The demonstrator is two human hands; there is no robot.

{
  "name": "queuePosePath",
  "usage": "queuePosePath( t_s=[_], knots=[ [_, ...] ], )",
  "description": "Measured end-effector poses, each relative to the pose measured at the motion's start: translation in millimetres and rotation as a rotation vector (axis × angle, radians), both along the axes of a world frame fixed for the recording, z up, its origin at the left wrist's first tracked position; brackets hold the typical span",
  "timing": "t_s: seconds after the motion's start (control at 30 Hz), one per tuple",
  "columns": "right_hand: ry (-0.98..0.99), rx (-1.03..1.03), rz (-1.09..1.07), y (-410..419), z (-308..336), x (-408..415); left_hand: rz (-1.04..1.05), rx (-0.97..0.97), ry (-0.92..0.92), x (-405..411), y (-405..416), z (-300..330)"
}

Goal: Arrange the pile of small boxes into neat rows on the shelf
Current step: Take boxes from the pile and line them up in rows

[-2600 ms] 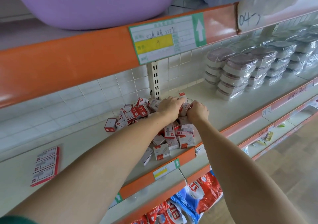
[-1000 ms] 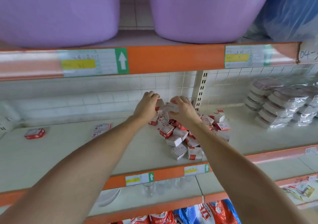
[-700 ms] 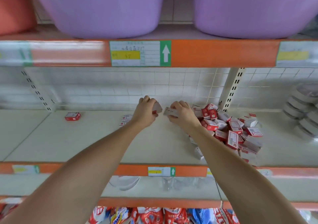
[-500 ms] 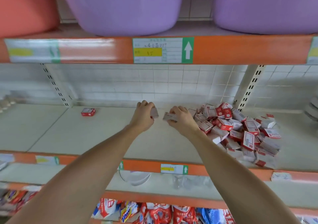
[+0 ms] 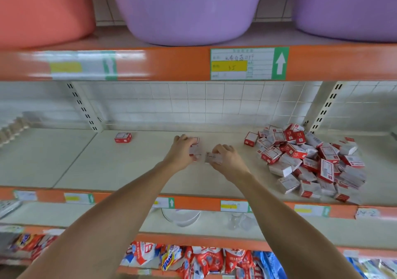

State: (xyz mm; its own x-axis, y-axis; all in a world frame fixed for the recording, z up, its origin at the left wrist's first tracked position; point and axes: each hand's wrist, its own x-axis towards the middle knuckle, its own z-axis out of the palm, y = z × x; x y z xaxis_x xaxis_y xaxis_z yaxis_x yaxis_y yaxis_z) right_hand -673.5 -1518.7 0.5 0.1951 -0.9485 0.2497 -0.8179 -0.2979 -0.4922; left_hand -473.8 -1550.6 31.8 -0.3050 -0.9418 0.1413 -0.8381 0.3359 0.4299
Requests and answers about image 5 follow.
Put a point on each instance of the person's right hand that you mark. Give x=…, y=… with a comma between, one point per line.
x=232, y=165

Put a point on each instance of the person's left hand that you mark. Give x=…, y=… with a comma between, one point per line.
x=180, y=155

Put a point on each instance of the pile of red white boxes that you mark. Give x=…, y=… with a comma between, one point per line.
x=310, y=158

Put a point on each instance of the white shelf with orange edges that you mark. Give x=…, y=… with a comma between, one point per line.
x=93, y=164

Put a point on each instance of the person's right forearm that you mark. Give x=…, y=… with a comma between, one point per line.
x=291, y=226

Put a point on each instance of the person's left forearm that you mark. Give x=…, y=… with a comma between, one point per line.
x=99, y=226

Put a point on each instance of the white perforated shelf upright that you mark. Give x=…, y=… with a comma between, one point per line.
x=85, y=107
x=325, y=107

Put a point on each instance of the small price label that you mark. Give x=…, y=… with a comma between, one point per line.
x=79, y=198
x=234, y=206
x=25, y=195
x=169, y=202
x=312, y=210

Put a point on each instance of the cluster of clear glasses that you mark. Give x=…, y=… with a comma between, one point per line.
x=236, y=221

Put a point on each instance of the pile of small colourful packets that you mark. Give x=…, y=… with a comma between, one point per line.
x=208, y=260

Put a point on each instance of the large label with green arrow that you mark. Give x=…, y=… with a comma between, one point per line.
x=248, y=65
x=74, y=66

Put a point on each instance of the white handwritten label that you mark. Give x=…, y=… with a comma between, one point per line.
x=368, y=213

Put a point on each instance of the purple plastic basin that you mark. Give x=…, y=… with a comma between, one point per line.
x=347, y=6
x=186, y=9

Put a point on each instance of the row of beige bundles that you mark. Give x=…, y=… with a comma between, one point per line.
x=12, y=132

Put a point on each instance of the orange plastic basin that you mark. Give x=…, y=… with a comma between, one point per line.
x=43, y=9

